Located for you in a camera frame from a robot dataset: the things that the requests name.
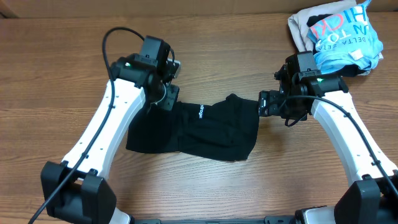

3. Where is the black polo shirt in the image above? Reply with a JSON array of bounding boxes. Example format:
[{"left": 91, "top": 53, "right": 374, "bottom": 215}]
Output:
[{"left": 126, "top": 94, "right": 259, "bottom": 162}]

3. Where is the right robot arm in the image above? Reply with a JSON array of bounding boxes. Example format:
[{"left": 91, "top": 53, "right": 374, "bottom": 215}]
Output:
[{"left": 259, "top": 52, "right": 397, "bottom": 224}]

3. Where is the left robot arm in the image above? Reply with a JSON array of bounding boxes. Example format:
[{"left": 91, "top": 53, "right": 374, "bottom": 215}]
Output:
[{"left": 39, "top": 36, "right": 181, "bottom": 223}]

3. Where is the black folded garment in pile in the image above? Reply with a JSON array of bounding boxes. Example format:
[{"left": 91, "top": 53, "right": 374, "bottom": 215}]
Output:
[{"left": 307, "top": 14, "right": 369, "bottom": 77}]

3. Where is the beige folded garment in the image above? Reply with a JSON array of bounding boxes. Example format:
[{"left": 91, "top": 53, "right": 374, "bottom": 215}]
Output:
[{"left": 287, "top": 0, "right": 358, "bottom": 56}]

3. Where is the light blue printed t-shirt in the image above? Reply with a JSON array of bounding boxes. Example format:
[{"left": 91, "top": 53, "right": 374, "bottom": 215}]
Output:
[{"left": 307, "top": 0, "right": 383, "bottom": 74}]

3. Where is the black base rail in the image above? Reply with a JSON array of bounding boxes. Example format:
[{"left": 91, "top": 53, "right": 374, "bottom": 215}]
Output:
[{"left": 132, "top": 215, "right": 304, "bottom": 224}]

